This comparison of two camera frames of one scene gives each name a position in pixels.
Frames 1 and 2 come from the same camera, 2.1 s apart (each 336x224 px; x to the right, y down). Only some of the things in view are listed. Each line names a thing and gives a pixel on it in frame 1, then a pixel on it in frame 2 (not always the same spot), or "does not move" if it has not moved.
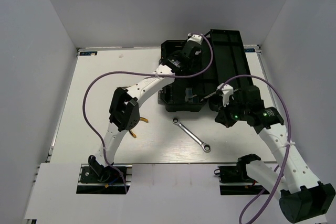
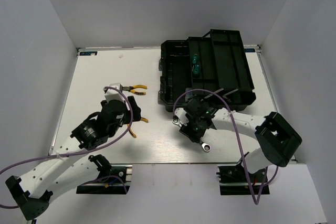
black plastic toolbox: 201,65 does not move
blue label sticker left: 88,53 does not move
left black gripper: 199,67 → 136,110
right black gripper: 222,116 → 186,129
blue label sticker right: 249,50 does not move
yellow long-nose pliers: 140,118 does not move
